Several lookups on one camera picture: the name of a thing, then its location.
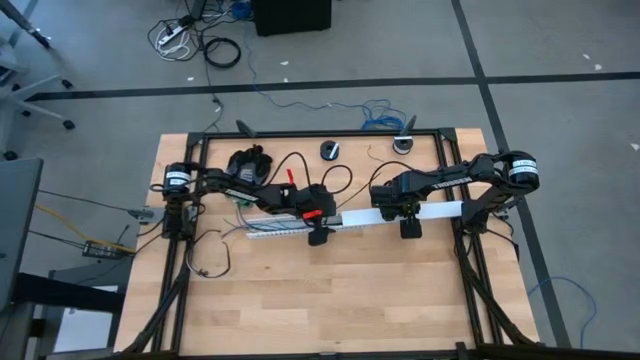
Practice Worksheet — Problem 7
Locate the black loose cable loop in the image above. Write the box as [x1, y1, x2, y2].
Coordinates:
[183, 228, 233, 280]

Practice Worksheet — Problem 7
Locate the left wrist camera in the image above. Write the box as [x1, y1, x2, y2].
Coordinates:
[298, 188, 331, 214]

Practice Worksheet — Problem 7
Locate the blue cable loop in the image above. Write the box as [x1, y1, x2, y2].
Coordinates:
[527, 275, 599, 349]

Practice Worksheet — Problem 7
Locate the black wire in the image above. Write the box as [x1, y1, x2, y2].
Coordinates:
[219, 222, 261, 237]

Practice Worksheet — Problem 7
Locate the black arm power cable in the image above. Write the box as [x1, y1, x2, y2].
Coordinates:
[487, 225, 522, 262]

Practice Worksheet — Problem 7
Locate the white slotted cable raceway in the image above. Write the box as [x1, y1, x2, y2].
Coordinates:
[244, 212, 369, 240]

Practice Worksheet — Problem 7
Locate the white coiled cable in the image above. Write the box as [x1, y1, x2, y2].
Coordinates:
[156, 27, 192, 62]

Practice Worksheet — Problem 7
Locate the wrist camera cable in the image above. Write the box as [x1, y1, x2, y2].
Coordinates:
[264, 151, 354, 197]
[367, 160, 419, 191]

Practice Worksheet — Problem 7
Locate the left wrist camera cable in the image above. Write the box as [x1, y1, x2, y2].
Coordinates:
[264, 151, 354, 197]

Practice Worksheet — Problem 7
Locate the black aluminium table frame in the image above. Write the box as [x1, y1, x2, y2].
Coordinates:
[112, 127, 549, 360]

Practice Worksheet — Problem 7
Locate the grey office chair base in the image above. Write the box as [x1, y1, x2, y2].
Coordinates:
[0, 34, 77, 162]

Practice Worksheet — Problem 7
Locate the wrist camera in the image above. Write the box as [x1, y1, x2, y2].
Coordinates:
[370, 185, 402, 210]
[298, 188, 331, 214]

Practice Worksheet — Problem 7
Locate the black coiled cable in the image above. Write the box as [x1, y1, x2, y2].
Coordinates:
[203, 37, 243, 70]

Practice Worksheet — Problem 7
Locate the black computer case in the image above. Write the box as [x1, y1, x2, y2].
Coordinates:
[250, 0, 333, 38]

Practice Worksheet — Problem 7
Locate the grey desk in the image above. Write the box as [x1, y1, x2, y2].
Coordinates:
[0, 157, 45, 314]

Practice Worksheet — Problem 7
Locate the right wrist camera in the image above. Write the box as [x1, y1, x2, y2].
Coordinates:
[370, 185, 402, 210]

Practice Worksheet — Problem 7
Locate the black desk beam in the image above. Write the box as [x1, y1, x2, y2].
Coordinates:
[14, 272, 126, 316]

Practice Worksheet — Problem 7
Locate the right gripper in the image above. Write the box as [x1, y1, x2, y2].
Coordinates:
[370, 174, 424, 240]

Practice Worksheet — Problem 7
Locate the white power strip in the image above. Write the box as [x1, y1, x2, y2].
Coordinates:
[156, 21, 188, 49]

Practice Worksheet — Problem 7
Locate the white raceway cover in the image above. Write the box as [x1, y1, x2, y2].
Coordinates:
[340, 199, 465, 227]

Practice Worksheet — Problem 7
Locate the yellow cable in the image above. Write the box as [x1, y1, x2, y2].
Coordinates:
[33, 202, 137, 254]

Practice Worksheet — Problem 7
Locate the dark metal pole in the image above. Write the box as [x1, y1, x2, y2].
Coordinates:
[0, 0, 54, 50]

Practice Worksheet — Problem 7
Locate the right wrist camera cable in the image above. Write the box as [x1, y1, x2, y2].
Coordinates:
[367, 160, 419, 191]

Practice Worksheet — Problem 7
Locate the long thin blue cable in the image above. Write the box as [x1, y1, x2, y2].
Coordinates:
[241, 34, 407, 132]

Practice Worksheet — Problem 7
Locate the blue cable coil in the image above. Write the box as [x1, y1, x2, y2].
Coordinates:
[230, 0, 254, 21]

